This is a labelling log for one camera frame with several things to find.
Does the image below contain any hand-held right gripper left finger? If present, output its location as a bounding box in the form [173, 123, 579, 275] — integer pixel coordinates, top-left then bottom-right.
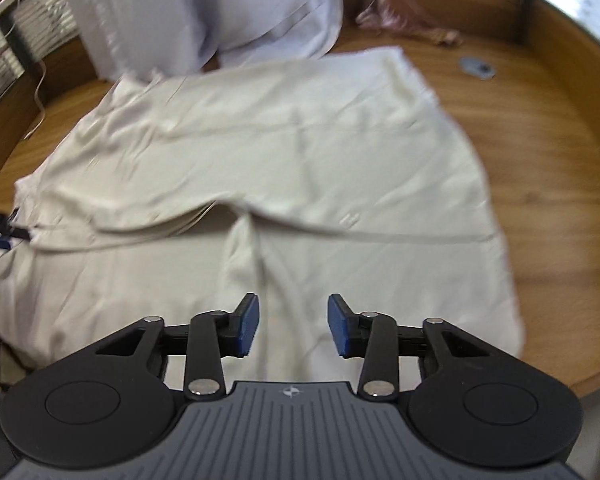
[97, 294, 260, 402]

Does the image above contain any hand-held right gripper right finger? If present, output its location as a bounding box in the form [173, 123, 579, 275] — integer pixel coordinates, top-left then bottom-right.
[327, 293, 496, 401]

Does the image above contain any cream t-shirt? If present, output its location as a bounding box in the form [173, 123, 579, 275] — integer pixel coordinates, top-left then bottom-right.
[0, 45, 526, 386]

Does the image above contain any white shirt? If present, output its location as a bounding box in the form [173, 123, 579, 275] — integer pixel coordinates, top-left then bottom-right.
[55, 0, 346, 83]

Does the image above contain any white satin garment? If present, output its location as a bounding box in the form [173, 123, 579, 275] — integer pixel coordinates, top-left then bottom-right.
[217, 0, 345, 68]

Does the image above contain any pink cloth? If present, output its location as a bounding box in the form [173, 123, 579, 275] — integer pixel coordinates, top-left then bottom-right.
[355, 0, 463, 48]

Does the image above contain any white cable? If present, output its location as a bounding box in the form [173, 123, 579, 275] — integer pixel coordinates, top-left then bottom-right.
[2, 0, 48, 141]

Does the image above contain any silver desk cable grommet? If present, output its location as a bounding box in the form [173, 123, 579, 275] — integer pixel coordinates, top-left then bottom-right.
[459, 56, 496, 80]

